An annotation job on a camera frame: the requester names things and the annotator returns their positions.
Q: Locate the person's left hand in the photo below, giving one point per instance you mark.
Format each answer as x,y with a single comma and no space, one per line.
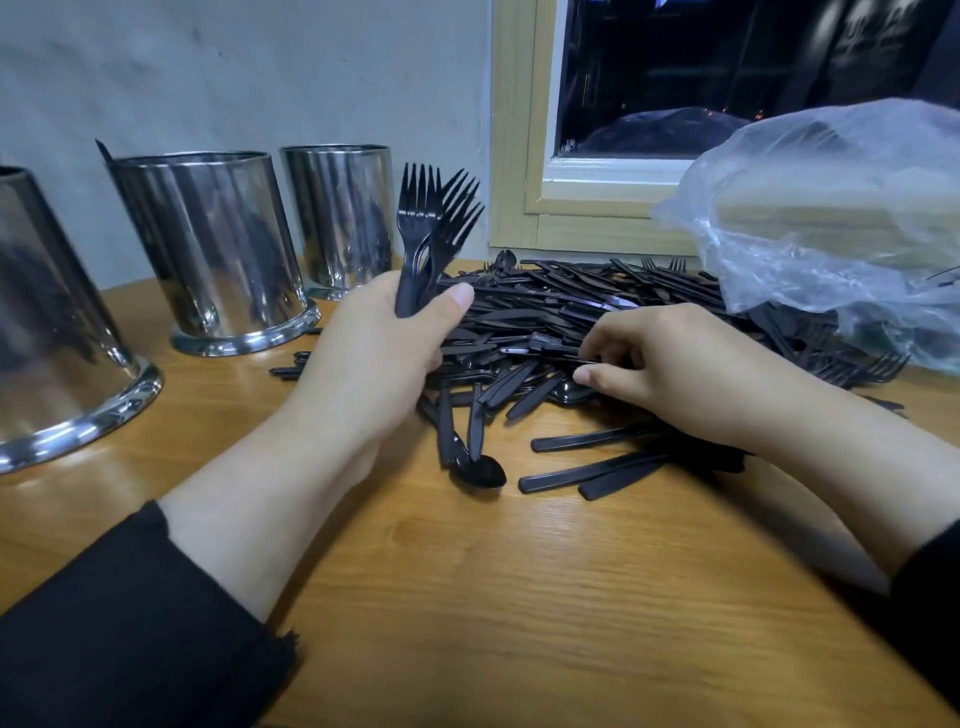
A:
375,368

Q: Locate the person's right hand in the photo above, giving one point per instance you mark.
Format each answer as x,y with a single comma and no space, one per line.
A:
690,375

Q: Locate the pile of black plastic cutlery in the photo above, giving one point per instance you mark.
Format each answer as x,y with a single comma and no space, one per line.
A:
540,323

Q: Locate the person's right forearm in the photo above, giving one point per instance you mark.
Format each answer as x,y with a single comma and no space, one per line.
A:
885,495

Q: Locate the person's left forearm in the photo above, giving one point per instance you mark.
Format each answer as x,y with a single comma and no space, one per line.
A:
150,615

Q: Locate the clear plastic bag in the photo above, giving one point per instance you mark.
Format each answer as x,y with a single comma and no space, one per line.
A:
840,225

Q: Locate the dark parked car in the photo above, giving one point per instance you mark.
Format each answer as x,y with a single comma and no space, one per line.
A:
660,132

